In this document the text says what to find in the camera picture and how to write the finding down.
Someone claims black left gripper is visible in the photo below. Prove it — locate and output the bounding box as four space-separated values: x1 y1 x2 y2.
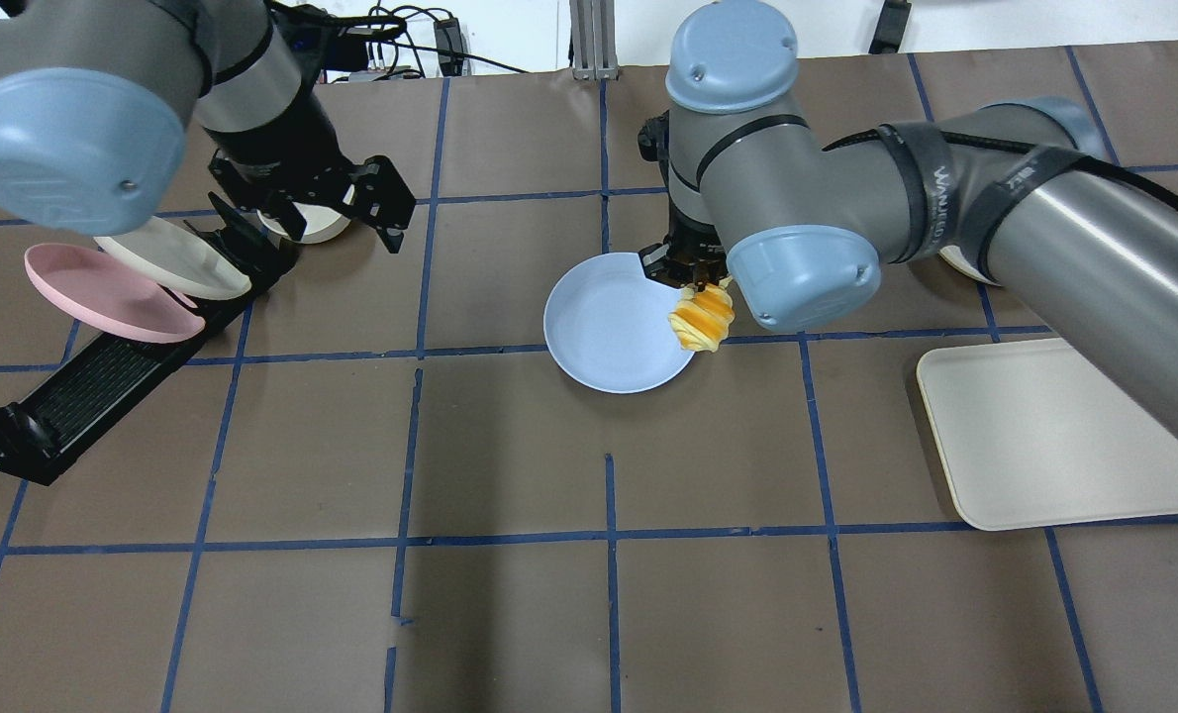
209 150 416 255

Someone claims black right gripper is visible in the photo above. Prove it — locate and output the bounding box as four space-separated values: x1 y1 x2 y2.
638 223 729 290

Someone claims orange striped bread roll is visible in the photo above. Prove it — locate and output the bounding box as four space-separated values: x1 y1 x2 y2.
667 278 735 354

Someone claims blue round plate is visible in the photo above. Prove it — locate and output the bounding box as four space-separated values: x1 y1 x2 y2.
542 252 694 394

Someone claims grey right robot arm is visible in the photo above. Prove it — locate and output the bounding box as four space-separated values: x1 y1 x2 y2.
638 1 1178 440

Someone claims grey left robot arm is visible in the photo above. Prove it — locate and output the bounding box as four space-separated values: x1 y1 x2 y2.
0 1 416 253

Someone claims beige plate in rack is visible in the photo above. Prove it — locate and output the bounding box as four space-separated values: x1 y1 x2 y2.
94 217 252 301

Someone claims pink round plate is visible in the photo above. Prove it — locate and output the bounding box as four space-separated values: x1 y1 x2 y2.
24 243 205 344

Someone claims cream round plate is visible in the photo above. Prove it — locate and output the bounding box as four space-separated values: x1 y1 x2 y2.
938 245 1001 288

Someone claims cream bowl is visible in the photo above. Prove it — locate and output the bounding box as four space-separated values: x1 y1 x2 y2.
254 202 352 245

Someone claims black dish rack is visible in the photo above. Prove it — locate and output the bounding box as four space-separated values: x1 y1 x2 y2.
0 194 300 486

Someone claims white rectangular tray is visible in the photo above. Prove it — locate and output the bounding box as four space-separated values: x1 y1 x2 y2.
915 338 1178 532

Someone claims black cables bundle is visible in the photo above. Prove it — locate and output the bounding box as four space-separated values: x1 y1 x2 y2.
322 0 531 80

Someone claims aluminium frame post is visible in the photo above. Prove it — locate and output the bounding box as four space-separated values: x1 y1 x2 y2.
569 0 620 81

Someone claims black bracket at wall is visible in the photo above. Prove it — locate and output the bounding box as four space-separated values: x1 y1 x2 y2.
868 0 912 55

